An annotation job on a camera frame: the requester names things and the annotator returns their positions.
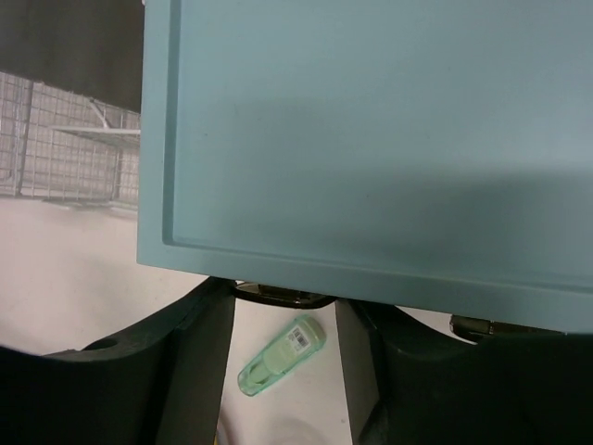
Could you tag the teal drawer box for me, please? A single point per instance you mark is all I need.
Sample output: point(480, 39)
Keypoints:
point(428, 154)

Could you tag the green transparent tape case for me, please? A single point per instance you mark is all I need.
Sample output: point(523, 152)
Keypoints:
point(296, 343)

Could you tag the white wire mesh organizer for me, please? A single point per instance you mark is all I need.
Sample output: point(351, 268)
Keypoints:
point(58, 146)

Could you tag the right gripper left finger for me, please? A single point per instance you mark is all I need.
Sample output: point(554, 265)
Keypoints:
point(158, 381)

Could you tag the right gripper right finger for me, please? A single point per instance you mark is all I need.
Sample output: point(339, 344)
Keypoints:
point(407, 383)

